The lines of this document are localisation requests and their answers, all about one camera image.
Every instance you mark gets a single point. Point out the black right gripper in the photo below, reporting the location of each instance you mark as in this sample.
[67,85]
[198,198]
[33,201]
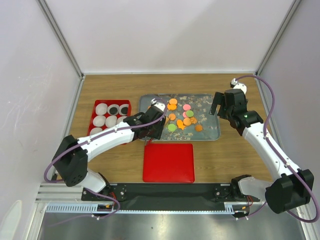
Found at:
[218,99]

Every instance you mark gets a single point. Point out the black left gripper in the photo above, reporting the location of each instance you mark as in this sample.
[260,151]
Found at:
[157,134]

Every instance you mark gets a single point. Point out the orange round waffle cookie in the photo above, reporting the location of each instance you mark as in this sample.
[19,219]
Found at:
[187,121]

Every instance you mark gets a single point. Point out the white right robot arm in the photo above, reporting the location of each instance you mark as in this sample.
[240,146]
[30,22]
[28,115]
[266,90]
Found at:
[291,186]

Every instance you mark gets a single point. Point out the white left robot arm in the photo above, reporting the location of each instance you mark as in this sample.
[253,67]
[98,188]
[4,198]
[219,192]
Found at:
[73,154]

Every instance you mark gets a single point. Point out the orange fish cookie top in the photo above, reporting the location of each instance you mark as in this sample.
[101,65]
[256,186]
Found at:
[171,107]

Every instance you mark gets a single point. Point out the orange round cookie top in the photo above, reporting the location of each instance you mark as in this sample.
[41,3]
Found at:
[173,101]

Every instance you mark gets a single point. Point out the orange flower cookie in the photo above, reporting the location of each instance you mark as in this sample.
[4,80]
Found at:
[193,120]

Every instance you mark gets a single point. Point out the orange swirl cookie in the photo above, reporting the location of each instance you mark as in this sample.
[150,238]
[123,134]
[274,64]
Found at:
[198,128]

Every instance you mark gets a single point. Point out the floral metal serving tray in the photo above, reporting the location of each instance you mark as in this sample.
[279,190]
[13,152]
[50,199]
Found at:
[200,105]

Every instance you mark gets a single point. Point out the pink round cookie upper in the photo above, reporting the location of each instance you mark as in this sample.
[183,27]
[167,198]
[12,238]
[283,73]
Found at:
[186,107]

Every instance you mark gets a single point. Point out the red cookie box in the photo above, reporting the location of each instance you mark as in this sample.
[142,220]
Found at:
[101,120]

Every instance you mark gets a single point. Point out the red box lid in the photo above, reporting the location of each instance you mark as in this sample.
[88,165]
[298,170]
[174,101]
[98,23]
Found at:
[168,163]

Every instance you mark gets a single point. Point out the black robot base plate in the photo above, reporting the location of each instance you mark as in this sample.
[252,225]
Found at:
[176,196]

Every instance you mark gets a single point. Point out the white cable duct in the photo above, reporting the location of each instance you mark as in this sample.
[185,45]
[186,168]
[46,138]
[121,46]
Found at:
[93,208]

